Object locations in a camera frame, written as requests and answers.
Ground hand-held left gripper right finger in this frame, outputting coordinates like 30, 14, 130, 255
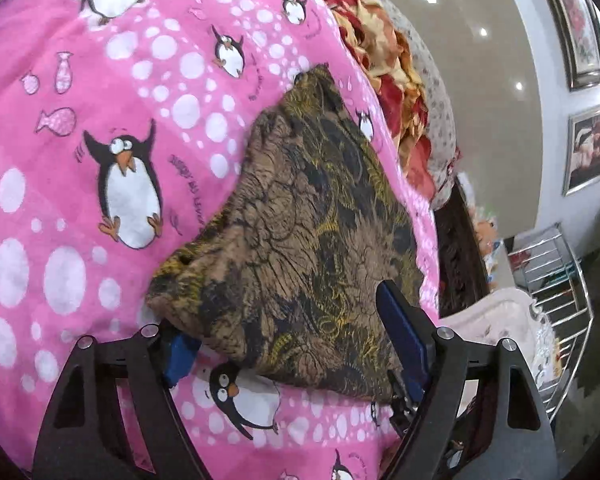
375, 280, 561, 480

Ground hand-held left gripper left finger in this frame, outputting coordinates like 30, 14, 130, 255
32, 324, 211, 480

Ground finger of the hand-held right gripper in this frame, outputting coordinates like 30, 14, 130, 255
387, 367, 423, 428

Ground brown floral patterned garment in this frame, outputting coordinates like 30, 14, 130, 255
145, 62, 428, 406

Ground dark carved wooden headboard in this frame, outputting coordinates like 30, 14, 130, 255
432, 175, 493, 318

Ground white lace cloth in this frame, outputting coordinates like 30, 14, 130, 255
437, 285, 561, 386

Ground cluttered small household items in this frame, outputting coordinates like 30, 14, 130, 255
472, 205, 507, 286

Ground red and gold floral blanket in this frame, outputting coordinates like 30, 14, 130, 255
312, 0, 438, 201

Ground pink penguin print blanket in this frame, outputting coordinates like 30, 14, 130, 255
0, 0, 443, 480

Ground small framed picture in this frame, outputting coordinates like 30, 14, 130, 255
561, 102, 600, 197

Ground large framed flower picture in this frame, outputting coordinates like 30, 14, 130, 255
532, 0, 600, 92

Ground chrome wire rack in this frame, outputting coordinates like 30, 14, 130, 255
505, 222, 596, 416

